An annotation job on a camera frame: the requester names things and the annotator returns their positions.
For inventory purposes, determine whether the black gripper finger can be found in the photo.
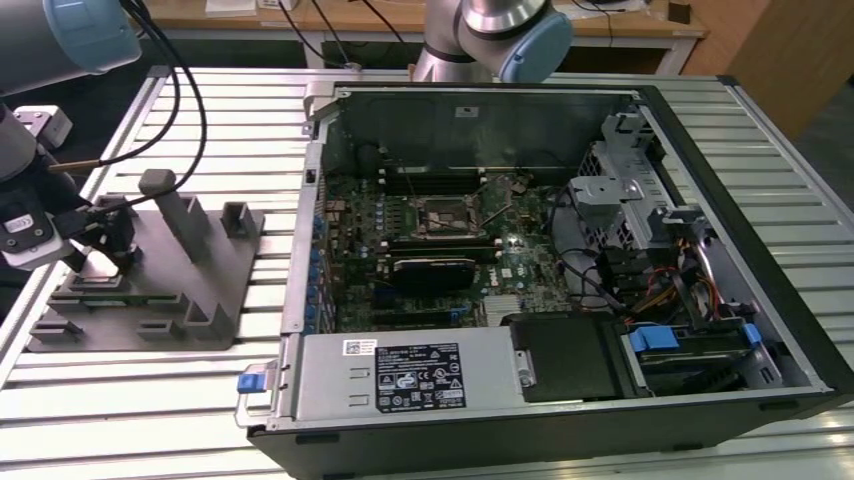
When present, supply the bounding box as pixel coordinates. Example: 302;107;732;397
57;208;94;275
86;197;143;274

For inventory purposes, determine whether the silver CPU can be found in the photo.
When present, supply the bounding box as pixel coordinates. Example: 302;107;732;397
82;255;123;279

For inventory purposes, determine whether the metal locking lever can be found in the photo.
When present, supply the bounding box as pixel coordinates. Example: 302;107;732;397
484;201;517;226
393;157;421;200

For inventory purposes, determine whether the CPU socket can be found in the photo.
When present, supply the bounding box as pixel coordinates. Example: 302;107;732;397
414;196;484;237

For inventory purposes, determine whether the grey parts rack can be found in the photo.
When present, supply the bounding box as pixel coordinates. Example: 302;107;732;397
26;168;269;354

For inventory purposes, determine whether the grey case hinge latch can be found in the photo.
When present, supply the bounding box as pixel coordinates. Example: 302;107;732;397
301;82;335;136

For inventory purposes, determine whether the silver power supply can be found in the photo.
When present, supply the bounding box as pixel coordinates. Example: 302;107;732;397
266;329;536;431

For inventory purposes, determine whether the black expansion slot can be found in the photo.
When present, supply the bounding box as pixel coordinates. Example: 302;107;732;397
371;310;450;329

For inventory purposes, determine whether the black RAM slots row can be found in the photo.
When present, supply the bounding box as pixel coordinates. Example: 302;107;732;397
386;238;502;264
378;166;488;197

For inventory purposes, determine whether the black graphics card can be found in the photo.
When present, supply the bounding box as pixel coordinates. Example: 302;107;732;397
390;257;480;294

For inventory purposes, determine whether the white finned heatsink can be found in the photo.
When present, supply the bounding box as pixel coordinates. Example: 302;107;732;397
484;294;521;326

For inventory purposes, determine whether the green motherboard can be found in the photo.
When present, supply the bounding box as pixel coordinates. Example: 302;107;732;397
319;172;602;334

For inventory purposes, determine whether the black open PC case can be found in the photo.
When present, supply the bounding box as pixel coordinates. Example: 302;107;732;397
246;79;854;480

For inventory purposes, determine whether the silver drive cage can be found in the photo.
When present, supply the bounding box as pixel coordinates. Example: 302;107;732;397
564;112;713;254

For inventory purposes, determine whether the hard disk in blue carrier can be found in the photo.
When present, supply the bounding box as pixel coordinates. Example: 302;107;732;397
624;322;764;396

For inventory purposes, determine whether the wooden desk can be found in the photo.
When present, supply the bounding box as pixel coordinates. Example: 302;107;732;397
133;0;710;76

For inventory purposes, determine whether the wooden cabinet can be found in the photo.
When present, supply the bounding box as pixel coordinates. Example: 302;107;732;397
684;0;854;141

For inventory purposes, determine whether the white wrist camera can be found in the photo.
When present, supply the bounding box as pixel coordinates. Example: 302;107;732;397
0;199;70;272

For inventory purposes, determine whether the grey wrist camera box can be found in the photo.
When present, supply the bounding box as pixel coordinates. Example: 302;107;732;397
13;104;74;149

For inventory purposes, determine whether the black wire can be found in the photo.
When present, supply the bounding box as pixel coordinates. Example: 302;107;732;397
557;247;617;311

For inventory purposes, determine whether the orange yellow wire bundle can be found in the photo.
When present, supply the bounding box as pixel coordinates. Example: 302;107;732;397
628;287;677;319

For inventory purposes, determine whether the red wire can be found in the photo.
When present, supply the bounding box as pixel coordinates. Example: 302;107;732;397
646;267;726;321

